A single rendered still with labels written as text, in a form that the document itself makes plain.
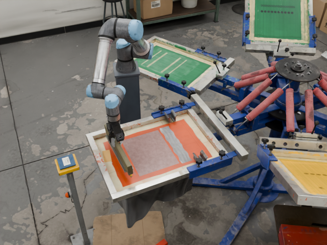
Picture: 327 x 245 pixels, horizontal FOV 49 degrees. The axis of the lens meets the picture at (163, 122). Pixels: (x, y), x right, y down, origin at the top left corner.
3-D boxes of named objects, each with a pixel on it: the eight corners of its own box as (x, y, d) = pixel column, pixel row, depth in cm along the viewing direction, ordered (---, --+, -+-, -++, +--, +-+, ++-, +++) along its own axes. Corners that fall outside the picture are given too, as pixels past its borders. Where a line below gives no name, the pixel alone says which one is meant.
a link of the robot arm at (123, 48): (119, 51, 262) (118, 34, 253) (137, 53, 260) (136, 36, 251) (114, 59, 253) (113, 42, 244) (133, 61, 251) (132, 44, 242)
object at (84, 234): (76, 260, 276) (52, 180, 213) (70, 236, 291) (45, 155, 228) (103, 249, 283) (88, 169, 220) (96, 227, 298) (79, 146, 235)
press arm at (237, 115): (221, 128, 244) (222, 123, 241) (217, 123, 249) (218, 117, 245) (243, 122, 250) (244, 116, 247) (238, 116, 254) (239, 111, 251)
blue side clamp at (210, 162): (189, 179, 217) (190, 171, 212) (186, 173, 220) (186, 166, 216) (231, 164, 226) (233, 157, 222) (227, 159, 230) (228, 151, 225)
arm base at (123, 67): (115, 63, 267) (114, 51, 261) (135, 61, 270) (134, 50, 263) (117, 74, 256) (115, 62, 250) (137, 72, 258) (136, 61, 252)
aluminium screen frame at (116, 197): (113, 203, 202) (112, 199, 199) (86, 138, 242) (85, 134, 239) (231, 162, 226) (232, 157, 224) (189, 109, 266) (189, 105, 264)
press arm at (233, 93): (151, 67, 325) (151, 61, 321) (155, 64, 329) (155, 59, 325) (281, 119, 271) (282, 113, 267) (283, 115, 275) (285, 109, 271)
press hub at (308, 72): (256, 212, 310) (295, 85, 222) (232, 180, 337) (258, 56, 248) (292, 198, 323) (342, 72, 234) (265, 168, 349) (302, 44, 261)
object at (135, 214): (131, 228, 238) (127, 188, 210) (129, 224, 240) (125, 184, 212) (191, 205, 252) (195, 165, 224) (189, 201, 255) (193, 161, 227)
